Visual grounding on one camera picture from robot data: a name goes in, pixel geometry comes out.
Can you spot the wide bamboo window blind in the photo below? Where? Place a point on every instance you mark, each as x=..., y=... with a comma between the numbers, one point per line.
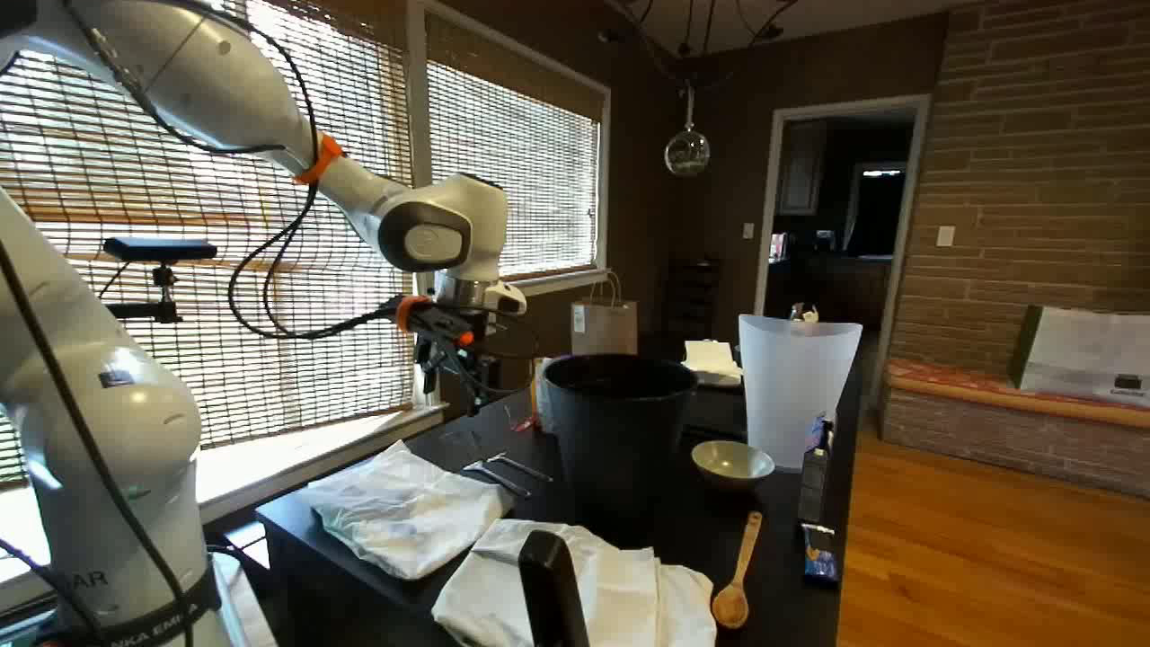
x=362, y=370

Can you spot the white door frame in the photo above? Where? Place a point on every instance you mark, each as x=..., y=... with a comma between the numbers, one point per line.
x=767, y=182

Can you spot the hanging glass globe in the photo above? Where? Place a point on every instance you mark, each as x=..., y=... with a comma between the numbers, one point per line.
x=688, y=152

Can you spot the white wall switch plate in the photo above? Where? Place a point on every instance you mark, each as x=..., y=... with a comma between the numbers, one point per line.
x=947, y=236

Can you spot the black wooden chair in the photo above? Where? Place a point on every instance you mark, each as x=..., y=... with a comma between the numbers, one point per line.
x=555, y=598

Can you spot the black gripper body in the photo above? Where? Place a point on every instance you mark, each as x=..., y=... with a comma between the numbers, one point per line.
x=453, y=333

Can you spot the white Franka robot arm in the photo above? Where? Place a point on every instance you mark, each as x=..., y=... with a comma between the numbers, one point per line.
x=121, y=431

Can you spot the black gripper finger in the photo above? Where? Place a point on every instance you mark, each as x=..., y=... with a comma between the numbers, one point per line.
x=450, y=387
x=484, y=381

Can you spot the wooden spoon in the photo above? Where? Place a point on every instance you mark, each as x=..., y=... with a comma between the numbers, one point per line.
x=729, y=604

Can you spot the dark pump bottle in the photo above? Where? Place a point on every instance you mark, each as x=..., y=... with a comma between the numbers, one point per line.
x=818, y=472

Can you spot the black remote with blue label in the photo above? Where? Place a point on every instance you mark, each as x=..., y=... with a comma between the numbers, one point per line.
x=819, y=556

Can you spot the black stereo camera on stand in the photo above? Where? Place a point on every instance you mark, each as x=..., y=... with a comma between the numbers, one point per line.
x=159, y=249

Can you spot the white cloth towel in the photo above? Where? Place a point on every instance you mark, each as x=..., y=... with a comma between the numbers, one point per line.
x=635, y=593
x=401, y=508

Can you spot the black plastic basin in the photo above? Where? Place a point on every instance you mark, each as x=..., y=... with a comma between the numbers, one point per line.
x=617, y=444

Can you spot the white cushion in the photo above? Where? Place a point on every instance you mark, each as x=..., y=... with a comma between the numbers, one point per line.
x=1080, y=354

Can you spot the brick hearth bench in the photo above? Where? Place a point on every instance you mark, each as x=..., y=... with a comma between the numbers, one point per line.
x=1006, y=444

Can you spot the white translucent plastic bin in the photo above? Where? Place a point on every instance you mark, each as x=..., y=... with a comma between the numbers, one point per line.
x=795, y=381

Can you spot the stack of white napkins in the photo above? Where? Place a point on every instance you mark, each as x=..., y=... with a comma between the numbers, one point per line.
x=711, y=359

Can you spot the narrow bamboo window blind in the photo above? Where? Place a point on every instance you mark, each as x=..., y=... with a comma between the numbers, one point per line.
x=527, y=157

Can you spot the metal spatula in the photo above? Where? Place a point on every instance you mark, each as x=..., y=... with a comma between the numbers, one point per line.
x=497, y=479
x=522, y=467

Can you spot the grey ceramic bowl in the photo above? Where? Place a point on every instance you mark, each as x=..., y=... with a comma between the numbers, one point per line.
x=729, y=462

